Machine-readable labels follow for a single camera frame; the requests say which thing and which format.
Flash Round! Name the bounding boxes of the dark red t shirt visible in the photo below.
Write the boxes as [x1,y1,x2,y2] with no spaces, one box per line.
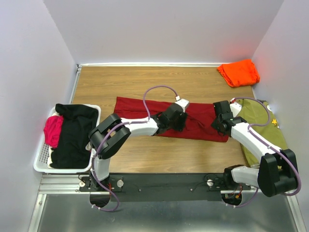
[114,97,228,143]

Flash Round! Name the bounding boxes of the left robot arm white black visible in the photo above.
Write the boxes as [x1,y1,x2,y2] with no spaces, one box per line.
[89,99,189,191]

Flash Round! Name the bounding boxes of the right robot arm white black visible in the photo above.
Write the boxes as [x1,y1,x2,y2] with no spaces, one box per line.
[211,98,302,197]

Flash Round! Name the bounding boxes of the olive green t shirt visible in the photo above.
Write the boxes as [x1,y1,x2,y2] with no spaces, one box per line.
[235,98,289,169]

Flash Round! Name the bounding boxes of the folded orange t shirt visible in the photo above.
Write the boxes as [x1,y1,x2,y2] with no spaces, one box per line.
[217,59,260,87]

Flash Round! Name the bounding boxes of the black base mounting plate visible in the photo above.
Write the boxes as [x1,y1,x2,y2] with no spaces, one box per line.
[79,172,252,203]

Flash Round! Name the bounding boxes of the black garment in basket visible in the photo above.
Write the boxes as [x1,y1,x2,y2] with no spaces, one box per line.
[50,103,98,169]

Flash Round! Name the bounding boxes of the pink garment in basket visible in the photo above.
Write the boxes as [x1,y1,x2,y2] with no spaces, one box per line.
[43,115,64,148]

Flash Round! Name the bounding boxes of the white laundry basket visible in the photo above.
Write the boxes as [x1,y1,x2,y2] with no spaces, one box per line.
[33,104,101,174]

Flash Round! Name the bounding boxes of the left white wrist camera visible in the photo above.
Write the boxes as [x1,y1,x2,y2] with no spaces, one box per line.
[175,95,190,113]

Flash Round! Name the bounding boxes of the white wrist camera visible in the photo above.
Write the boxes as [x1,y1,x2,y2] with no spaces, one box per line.
[229,98,242,117]
[175,95,190,113]

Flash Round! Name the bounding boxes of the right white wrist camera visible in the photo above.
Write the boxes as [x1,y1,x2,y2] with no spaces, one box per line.
[229,98,242,117]

